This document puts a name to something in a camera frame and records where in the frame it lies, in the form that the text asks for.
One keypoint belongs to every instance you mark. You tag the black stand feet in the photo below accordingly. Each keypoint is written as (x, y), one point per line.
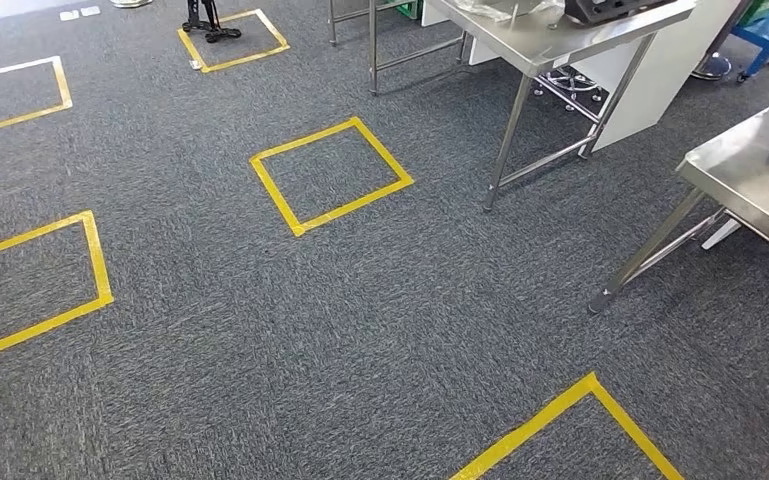
(222, 33)

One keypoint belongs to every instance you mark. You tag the black equipment box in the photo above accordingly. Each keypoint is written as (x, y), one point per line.
(609, 10)

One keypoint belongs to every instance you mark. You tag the metal table frame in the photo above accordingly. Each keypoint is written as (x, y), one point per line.
(373, 46)

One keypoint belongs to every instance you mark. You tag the chrome stanchion base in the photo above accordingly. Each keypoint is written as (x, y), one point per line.
(131, 2)

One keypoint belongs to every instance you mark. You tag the chrome stanchion post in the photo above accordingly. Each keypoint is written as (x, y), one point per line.
(712, 66)

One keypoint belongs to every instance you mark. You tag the chrome stool base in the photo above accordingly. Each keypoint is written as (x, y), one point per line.
(573, 79)

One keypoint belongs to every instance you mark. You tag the green box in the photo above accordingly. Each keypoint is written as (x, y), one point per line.
(758, 10)
(408, 8)

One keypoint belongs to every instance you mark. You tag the metal stand frame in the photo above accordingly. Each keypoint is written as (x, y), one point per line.
(523, 46)

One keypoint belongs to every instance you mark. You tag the stainless steel workbench table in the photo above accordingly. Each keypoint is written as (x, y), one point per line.
(742, 159)

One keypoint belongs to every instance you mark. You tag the clear plastic bag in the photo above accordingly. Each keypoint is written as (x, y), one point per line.
(490, 8)

